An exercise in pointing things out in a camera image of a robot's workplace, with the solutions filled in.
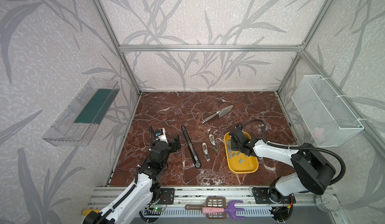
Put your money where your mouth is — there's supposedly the green sponge in bin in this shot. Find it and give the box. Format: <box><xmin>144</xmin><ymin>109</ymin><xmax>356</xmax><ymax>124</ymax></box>
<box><xmin>74</xmin><ymin>89</ymin><xmax>119</xmax><ymax>125</ymax></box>

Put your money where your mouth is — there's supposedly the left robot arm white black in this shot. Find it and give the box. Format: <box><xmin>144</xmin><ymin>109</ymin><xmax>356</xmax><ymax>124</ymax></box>
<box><xmin>83</xmin><ymin>136</ymin><xmax>181</xmax><ymax>224</ymax></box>

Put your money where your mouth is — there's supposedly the black stapler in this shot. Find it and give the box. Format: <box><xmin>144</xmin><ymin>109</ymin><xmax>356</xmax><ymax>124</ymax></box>
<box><xmin>181</xmin><ymin>126</ymin><xmax>202</xmax><ymax>169</ymax></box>

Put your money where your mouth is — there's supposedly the green toy shovel yellow handle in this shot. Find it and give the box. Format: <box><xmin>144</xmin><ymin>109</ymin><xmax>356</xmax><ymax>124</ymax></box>
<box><xmin>82</xmin><ymin>209</ymin><xmax>100</xmax><ymax>216</ymax></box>

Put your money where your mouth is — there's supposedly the brown toy spatula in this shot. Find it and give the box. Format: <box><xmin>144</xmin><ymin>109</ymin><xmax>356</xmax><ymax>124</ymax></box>
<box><xmin>184</xmin><ymin>197</ymin><xmax>227</xmax><ymax>219</ymax></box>

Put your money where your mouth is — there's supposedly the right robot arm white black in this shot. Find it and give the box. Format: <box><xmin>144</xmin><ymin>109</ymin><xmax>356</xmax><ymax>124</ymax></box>
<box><xmin>229</xmin><ymin>119</ymin><xmax>347</xmax><ymax>199</ymax></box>

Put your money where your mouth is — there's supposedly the pink object in basket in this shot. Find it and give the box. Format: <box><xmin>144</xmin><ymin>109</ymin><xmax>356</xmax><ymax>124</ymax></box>
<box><xmin>312</xmin><ymin>127</ymin><xmax>325</xmax><ymax>142</ymax></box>

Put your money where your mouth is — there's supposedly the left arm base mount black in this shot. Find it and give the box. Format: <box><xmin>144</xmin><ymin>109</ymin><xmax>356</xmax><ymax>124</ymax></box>
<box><xmin>152</xmin><ymin>188</ymin><xmax>175</xmax><ymax>205</ymax></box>

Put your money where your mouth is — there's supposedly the clear plastic wall bin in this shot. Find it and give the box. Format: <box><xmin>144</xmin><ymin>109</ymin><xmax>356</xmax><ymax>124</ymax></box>
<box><xmin>43</xmin><ymin>77</ymin><xmax>120</xmax><ymax>147</ymax></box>

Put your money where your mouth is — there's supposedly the white wire mesh basket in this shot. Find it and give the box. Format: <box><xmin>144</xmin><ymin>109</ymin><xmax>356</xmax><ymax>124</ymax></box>
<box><xmin>292</xmin><ymin>75</ymin><xmax>365</xmax><ymax>147</ymax></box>

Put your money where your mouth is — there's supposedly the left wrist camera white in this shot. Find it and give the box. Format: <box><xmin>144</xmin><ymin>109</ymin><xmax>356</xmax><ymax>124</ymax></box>
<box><xmin>152</xmin><ymin>128</ymin><xmax>168</xmax><ymax>143</ymax></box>

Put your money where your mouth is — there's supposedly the round metal tin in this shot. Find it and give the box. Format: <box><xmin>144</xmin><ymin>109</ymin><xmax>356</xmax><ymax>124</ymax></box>
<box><xmin>314</xmin><ymin>193</ymin><xmax>340</xmax><ymax>213</ymax></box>

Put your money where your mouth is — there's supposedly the purple toy rake pink handle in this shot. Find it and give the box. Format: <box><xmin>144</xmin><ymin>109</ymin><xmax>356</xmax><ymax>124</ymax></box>
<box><xmin>202</xmin><ymin>200</ymin><xmax>246</xmax><ymax>220</ymax></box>

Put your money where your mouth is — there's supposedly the silver metal trowel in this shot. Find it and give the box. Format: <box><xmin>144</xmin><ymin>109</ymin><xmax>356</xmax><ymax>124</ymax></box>
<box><xmin>201</xmin><ymin>105</ymin><xmax>233</xmax><ymax>124</ymax></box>

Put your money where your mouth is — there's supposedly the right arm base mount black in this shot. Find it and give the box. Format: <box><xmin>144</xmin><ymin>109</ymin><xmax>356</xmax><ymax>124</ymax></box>
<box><xmin>252</xmin><ymin>187</ymin><xmax>296</xmax><ymax>206</ymax></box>

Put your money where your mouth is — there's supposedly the yellow plastic tray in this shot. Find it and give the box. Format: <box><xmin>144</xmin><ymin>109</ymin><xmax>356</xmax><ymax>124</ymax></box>
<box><xmin>224</xmin><ymin>133</ymin><xmax>259</xmax><ymax>174</ymax></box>

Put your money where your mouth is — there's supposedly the small beige stapler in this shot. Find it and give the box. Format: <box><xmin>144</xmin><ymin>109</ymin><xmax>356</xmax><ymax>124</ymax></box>
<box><xmin>209</xmin><ymin>134</ymin><xmax>219</xmax><ymax>152</ymax></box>
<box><xmin>202</xmin><ymin>143</ymin><xmax>211</xmax><ymax>161</ymax></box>

